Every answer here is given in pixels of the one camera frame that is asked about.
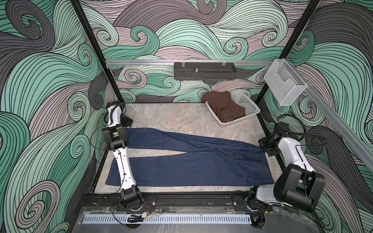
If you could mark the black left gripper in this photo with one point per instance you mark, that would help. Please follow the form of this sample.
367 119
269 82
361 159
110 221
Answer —
129 123

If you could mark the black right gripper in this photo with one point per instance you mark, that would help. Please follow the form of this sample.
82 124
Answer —
261 143

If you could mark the blue denim jeans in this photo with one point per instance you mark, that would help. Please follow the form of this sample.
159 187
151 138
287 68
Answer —
201 161

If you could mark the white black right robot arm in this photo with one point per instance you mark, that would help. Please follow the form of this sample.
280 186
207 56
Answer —
299 186

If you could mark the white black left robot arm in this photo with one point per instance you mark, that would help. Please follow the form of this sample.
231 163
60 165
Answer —
117 142

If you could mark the brown trousers in basket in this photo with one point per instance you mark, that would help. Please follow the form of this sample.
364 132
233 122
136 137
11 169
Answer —
223 106

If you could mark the white plastic laundry basket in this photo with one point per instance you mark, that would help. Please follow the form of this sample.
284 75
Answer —
244 101

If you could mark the clear wire mesh bin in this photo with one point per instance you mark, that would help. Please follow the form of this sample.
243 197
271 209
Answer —
285 82

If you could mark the aluminium rail back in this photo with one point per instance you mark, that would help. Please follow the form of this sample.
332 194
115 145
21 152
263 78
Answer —
137 62

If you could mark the aluminium rail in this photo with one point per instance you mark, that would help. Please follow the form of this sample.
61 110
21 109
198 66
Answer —
326 99
137 62

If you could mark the aluminium rail right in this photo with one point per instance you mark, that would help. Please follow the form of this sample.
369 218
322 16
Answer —
326 99

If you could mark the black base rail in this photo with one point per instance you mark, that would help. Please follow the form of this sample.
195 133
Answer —
161 202

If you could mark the red black wires connector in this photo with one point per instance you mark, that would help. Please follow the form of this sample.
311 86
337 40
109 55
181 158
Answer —
135 220

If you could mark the white slotted cable duct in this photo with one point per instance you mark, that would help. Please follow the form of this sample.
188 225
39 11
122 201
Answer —
170 219

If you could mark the black corner frame post left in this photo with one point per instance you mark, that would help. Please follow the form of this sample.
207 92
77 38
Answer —
90 35

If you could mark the black corner frame post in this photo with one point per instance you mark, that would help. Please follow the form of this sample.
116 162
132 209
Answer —
300 26
90 35

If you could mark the black corner frame post right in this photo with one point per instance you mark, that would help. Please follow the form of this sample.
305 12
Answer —
300 26

